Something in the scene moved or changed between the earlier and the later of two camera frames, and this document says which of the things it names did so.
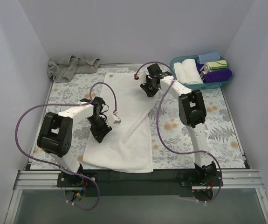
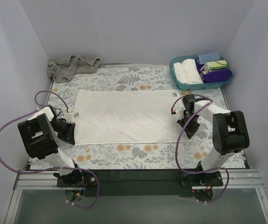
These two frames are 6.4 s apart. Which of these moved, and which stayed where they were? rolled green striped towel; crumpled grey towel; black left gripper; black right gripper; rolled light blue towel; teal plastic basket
Moved: black left gripper; black right gripper
Stayed: rolled green striped towel; rolled light blue towel; teal plastic basket; crumpled grey towel
